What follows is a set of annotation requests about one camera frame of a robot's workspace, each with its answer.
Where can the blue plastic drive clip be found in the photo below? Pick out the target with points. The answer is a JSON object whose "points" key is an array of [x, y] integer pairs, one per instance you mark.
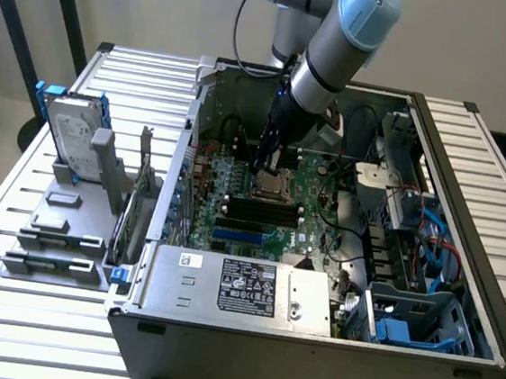
{"points": [[394, 333]]}

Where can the grey drive cage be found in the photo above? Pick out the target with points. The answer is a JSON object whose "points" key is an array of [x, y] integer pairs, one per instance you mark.
{"points": [[421, 316]]}

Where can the blue expansion slot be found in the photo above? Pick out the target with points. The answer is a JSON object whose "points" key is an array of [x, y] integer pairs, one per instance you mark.
{"points": [[236, 236]]}

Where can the small silver heat sink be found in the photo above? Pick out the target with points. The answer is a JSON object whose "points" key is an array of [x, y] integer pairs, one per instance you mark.
{"points": [[351, 303]]}

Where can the hard disk with blue bracket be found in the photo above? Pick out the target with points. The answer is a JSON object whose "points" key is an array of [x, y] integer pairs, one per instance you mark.
{"points": [[75, 134]]}

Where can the grey parts rack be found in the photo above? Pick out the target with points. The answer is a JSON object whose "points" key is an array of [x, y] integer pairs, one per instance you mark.
{"points": [[64, 224]]}

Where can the green motherboard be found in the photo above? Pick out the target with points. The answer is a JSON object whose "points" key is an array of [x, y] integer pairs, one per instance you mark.
{"points": [[309, 213]]}

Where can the black RAM slot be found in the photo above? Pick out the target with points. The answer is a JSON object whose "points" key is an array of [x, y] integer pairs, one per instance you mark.
{"points": [[260, 213], [259, 219], [262, 207], [263, 201]]}

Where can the CPU socket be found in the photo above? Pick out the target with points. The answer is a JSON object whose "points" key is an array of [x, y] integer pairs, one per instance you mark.
{"points": [[273, 186]]}

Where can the black expansion slot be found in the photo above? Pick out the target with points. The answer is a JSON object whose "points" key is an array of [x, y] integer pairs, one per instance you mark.
{"points": [[240, 225]]}

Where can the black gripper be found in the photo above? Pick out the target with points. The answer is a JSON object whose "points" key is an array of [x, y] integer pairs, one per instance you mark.
{"points": [[277, 129]]}

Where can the graphics card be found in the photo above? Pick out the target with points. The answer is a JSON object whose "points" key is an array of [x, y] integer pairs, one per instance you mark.
{"points": [[136, 204]]}

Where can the silver power supply unit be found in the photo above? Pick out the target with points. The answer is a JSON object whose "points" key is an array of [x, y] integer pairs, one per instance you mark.
{"points": [[242, 288]]}

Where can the blue case latch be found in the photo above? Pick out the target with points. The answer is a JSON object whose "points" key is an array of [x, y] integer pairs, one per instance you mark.
{"points": [[119, 274]]}

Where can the metal disk bay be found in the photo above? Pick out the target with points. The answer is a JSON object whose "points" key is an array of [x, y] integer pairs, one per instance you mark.
{"points": [[393, 186]]}

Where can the open black PC case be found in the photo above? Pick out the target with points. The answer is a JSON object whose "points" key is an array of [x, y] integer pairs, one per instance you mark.
{"points": [[289, 365]]}

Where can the metal socket cover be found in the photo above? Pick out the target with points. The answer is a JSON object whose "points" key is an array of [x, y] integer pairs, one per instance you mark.
{"points": [[276, 161]]}

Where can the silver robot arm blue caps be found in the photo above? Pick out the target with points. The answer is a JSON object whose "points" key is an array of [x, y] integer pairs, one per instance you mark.
{"points": [[341, 40]]}

